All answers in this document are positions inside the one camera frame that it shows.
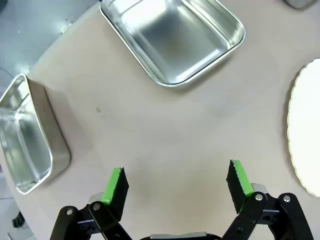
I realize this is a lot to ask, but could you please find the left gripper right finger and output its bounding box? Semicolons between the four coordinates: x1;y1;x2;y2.
221;159;315;240

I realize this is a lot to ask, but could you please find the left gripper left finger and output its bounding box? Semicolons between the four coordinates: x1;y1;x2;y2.
49;166;133;240

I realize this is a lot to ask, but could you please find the steel rectangular container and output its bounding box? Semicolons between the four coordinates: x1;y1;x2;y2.
99;0;246;88
282;0;318;10
0;73;72;196

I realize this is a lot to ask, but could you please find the white scalloped plate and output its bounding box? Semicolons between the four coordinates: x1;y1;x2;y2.
286;57;320;199

